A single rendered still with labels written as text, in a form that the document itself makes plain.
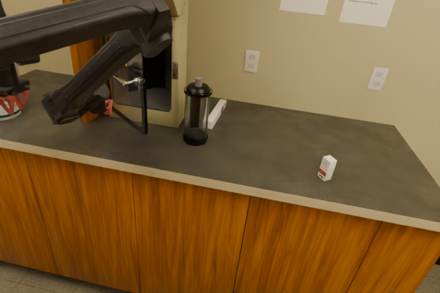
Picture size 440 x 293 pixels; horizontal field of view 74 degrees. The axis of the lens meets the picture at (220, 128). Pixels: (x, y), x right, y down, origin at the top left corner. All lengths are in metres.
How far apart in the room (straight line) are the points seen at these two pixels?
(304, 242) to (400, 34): 1.03
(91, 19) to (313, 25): 1.18
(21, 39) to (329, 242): 1.10
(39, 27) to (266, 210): 0.89
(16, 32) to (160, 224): 0.96
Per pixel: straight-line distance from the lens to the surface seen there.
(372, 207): 1.10
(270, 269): 1.35
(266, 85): 1.60
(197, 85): 1.10
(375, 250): 1.28
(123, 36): 0.66
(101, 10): 0.53
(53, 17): 0.51
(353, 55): 1.60
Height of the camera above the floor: 1.58
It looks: 29 degrees down
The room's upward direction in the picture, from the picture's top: 6 degrees clockwise
